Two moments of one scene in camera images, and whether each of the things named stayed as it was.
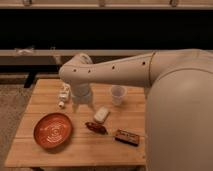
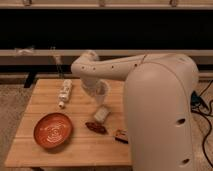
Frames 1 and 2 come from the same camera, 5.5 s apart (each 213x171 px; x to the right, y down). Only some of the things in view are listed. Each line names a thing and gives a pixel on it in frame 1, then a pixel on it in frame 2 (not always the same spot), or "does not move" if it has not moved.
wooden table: [52, 133] does not move
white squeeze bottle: [64, 94] does not move
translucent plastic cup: [117, 94] to [101, 90]
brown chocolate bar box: [127, 137] does not move
